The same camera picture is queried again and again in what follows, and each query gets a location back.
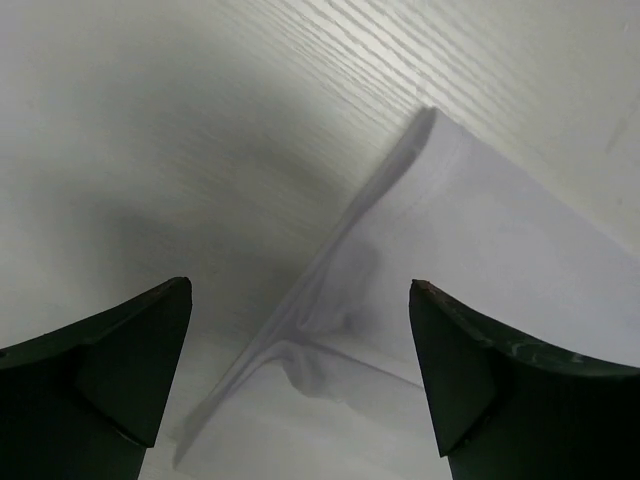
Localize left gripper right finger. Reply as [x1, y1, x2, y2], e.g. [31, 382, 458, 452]
[409, 280, 639, 479]

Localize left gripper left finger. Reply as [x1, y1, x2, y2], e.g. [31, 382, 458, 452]
[1, 277, 192, 480]

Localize white t-shirt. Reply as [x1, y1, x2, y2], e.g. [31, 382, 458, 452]
[174, 109, 639, 479]

